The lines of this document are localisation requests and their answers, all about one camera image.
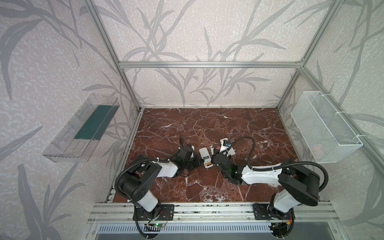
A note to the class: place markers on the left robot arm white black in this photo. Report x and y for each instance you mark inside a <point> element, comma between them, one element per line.
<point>135,182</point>

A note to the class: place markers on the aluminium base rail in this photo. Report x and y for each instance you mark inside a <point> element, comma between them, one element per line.
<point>230,212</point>

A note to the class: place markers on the white remote control yellow buttons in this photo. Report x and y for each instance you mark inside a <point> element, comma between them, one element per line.
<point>231,152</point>

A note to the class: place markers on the clear plastic wall bin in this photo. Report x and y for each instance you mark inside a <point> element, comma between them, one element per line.
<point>79,138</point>

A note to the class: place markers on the aluminium frame crossbar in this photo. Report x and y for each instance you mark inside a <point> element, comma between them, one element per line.
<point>152,65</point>

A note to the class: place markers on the red white remote control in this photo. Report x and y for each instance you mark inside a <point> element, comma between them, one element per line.
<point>204,153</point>

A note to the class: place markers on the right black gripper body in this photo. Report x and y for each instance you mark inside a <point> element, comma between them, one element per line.
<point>217,159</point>

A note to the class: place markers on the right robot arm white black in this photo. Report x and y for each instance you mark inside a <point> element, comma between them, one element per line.
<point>301,183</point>

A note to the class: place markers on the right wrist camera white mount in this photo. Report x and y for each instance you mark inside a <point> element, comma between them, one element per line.
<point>225,144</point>

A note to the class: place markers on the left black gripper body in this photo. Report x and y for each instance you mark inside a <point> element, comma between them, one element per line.
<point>192,159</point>

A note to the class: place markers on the white wire mesh basket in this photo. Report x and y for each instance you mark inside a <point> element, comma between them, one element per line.
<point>326,132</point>

